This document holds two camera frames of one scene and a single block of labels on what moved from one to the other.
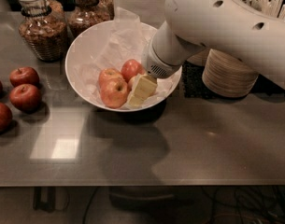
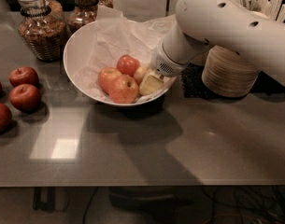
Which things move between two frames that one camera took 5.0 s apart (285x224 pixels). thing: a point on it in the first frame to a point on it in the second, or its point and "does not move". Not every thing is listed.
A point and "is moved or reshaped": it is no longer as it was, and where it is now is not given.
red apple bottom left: [2, 118] does not move
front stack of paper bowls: [227, 77] does not move
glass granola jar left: [43, 24] does not move
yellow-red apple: [131, 84] is moved or reshaped
